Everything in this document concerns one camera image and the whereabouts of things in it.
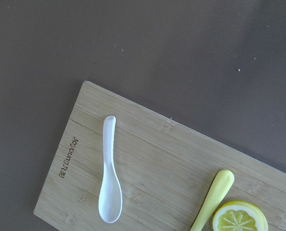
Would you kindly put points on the lemon slice top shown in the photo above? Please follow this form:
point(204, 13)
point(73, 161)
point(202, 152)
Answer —
point(239, 216)

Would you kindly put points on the yellow plastic knife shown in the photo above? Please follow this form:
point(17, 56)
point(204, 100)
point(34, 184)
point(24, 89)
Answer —
point(219, 188)

